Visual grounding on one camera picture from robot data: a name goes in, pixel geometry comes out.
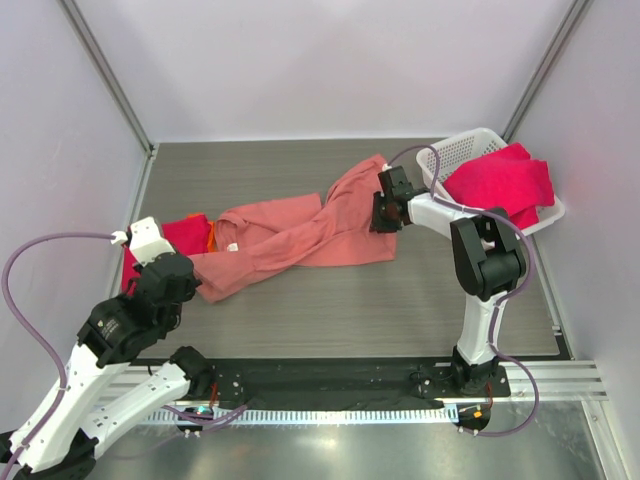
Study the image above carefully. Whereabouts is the salmon pink t-shirt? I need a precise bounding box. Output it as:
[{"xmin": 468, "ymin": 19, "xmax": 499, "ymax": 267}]
[{"xmin": 191, "ymin": 155, "xmax": 397, "ymax": 303}]

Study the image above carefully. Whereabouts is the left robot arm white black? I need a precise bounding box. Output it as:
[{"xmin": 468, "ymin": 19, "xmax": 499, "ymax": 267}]
[{"xmin": 1, "ymin": 253, "xmax": 214, "ymax": 479}]

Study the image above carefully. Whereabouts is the folded crimson t-shirt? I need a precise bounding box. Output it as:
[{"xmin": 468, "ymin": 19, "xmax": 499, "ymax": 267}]
[{"xmin": 121, "ymin": 216, "xmax": 208, "ymax": 292}]

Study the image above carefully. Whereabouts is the left aluminium frame post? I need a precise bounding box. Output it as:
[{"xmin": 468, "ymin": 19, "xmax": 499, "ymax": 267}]
[{"xmin": 57, "ymin": 0, "xmax": 154, "ymax": 157}]

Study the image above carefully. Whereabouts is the perforated aluminium rail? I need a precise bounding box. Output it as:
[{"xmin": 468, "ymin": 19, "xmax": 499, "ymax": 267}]
[{"xmin": 141, "ymin": 404, "xmax": 459, "ymax": 426}]

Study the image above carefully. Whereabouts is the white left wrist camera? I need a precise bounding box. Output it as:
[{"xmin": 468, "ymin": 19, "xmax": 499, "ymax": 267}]
[{"xmin": 110, "ymin": 216, "xmax": 176, "ymax": 266}]

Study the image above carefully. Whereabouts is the crimson t-shirt in basket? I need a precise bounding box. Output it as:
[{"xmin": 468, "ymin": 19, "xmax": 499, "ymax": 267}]
[{"xmin": 444, "ymin": 143, "xmax": 555, "ymax": 230}]

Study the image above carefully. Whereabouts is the right aluminium frame post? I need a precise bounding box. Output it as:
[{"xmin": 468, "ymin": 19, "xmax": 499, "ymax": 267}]
[{"xmin": 501, "ymin": 0, "xmax": 593, "ymax": 142}]

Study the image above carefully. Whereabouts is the white plastic laundry basket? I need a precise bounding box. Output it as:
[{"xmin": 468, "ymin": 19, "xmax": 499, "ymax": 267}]
[{"xmin": 416, "ymin": 128, "xmax": 565, "ymax": 235}]

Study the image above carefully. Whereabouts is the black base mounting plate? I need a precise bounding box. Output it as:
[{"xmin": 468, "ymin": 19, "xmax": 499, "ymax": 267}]
[{"xmin": 209, "ymin": 357, "xmax": 511, "ymax": 409}]

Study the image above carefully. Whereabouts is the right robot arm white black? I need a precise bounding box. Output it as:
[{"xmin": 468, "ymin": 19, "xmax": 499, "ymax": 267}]
[{"xmin": 370, "ymin": 166, "xmax": 527, "ymax": 396}]

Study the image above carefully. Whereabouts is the aluminium frame post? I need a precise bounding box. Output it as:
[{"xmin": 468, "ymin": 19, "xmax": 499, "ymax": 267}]
[
  {"xmin": 501, "ymin": 0, "xmax": 593, "ymax": 142},
  {"xmin": 57, "ymin": 0, "xmax": 154, "ymax": 157}
]

